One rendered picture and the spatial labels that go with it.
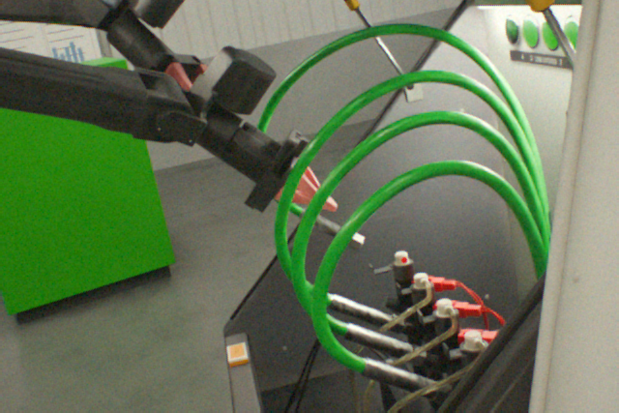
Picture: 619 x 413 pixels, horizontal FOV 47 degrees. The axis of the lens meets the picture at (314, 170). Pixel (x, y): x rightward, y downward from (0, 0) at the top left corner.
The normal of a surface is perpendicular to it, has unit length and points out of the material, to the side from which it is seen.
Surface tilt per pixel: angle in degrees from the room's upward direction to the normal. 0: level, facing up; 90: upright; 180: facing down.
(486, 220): 90
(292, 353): 90
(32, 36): 90
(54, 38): 90
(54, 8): 80
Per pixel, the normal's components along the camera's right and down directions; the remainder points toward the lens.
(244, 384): -0.18, -0.95
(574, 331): -0.98, -0.02
